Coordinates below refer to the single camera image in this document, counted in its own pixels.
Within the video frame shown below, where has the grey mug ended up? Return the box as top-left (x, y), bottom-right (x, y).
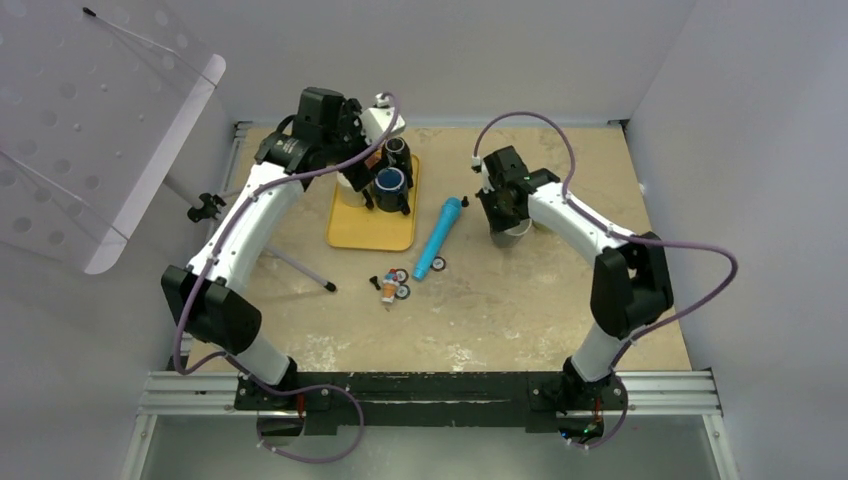
top-left (490, 219), bottom-right (533, 249)

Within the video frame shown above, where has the cream mug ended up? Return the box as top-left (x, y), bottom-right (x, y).
top-left (336, 173), bottom-right (366, 208)

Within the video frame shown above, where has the light green mug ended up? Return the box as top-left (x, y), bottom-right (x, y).
top-left (532, 220), bottom-right (550, 233)

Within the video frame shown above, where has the poker chip by microphone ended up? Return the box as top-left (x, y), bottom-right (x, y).
top-left (430, 256), bottom-right (446, 272)

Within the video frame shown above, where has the blue toy microphone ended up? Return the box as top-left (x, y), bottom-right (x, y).
top-left (412, 197), bottom-right (463, 281)

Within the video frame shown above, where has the yellow tray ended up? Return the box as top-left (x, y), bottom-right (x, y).
top-left (325, 154), bottom-right (420, 252)

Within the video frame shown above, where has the poker chip 50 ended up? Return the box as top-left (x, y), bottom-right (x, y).
top-left (395, 285), bottom-right (411, 300)

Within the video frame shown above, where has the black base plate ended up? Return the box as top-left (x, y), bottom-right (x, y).
top-left (234, 371), bottom-right (627, 439)

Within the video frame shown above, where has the white perforated panel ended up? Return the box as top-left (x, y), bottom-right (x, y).
top-left (1, 1), bottom-right (226, 275)

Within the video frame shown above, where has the tripod stand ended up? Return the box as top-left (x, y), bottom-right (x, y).
top-left (163, 174), bottom-right (337, 292)

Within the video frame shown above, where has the pink mug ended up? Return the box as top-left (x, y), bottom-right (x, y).
top-left (365, 152), bottom-right (381, 169)

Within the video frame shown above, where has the ice cream cone toy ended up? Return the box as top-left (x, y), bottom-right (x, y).
top-left (381, 271), bottom-right (400, 304)

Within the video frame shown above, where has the black mug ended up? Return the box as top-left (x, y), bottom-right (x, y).
top-left (381, 137), bottom-right (414, 177)

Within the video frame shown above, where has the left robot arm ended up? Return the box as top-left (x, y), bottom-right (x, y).
top-left (161, 87), bottom-right (405, 409)

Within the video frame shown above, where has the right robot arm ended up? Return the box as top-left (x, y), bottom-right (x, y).
top-left (472, 146), bottom-right (674, 407)

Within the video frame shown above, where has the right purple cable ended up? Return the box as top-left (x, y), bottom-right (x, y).
top-left (471, 111), bottom-right (739, 452)

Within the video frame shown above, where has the dark blue mug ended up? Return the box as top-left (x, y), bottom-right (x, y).
top-left (373, 167), bottom-right (411, 215)

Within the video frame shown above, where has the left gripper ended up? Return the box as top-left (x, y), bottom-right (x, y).
top-left (322, 99), bottom-right (394, 190)

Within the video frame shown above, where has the poker chip 100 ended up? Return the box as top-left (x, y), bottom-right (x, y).
top-left (391, 269), bottom-right (409, 284)

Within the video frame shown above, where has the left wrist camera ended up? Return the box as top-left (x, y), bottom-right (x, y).
top-left (358, 92), bottom-right (407, 145)

